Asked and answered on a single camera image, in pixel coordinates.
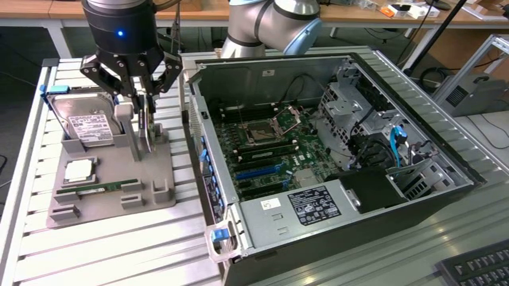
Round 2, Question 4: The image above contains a black wire bundle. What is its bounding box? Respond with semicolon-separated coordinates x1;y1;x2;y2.
348;135;401;171

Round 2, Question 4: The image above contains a black stand pole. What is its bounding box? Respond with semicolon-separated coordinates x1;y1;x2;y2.
401;0;469;75

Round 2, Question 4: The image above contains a black keyboard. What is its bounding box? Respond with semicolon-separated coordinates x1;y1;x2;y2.
435;239;509;286

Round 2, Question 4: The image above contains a hard disk in blue bracket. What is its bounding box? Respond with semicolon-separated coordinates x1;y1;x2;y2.
39;84;125;149

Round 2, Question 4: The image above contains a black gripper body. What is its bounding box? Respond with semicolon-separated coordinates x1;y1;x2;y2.
82;2;166;92

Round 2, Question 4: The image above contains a black RAM slot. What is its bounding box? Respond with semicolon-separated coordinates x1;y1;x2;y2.
221;110;278;123
232;137;298;156
218;104;277;117

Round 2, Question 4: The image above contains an open black PC case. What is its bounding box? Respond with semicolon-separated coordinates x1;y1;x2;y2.
177;52;487;286

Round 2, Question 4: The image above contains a green motherboard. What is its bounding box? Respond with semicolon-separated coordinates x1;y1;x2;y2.
213;102;349;203

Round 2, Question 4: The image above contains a wooden desk with white frame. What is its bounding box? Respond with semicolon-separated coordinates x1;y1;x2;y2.
0;0;509;71

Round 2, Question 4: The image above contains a CPU socket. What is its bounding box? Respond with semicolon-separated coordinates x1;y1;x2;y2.
241;119;281;147

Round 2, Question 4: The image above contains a grey box machine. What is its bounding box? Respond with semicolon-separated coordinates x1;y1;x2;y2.
432;74;509;118

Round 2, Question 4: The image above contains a silver drive cage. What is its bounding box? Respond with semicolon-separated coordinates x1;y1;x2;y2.
317;58;404;169

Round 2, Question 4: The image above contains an aluminium profile frame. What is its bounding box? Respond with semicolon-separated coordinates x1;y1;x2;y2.
432;33;509;101

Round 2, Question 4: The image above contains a black expansion slot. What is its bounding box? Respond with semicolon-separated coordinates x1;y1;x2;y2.
240;181;289;200
232;157;280;174

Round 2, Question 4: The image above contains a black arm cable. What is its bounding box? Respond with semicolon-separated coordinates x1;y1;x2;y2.
153;0;185;54

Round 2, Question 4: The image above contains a blue disk wire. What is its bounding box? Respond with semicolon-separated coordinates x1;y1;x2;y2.
391;125;411;170

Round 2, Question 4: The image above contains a silver disk bay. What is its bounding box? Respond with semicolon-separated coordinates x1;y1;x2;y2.
388;159;459;200

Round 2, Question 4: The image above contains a graphics card with black cooler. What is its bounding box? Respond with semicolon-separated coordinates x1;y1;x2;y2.
137;89;161;153

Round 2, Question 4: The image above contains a green RAM stick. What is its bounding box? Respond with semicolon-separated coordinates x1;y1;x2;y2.
59;181;141;197

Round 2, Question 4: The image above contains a small white box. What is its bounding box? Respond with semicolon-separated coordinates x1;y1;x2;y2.
405;5;441;20

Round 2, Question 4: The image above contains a flat white box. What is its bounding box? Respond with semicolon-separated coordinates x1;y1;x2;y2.
461;4;509;21

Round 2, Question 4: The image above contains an open socket cover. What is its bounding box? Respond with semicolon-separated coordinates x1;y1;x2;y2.
269;105;308;135

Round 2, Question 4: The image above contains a silver chipset heatsink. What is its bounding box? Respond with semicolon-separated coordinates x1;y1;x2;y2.
293;170;324;186

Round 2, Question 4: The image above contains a grey power supply unit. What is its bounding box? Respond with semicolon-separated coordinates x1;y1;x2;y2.
237;179;363;250

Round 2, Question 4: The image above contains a black installed RAM stick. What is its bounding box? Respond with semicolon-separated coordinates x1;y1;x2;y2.
237;144;300;164

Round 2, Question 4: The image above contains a silver CPU chip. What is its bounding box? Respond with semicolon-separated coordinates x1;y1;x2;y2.
65;160;98;182

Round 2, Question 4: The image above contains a grey plastic parts rack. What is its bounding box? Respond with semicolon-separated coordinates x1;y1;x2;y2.
47;102;179;230

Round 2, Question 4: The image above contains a brown cardboard box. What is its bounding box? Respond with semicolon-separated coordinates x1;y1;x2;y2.
154;0;205;14

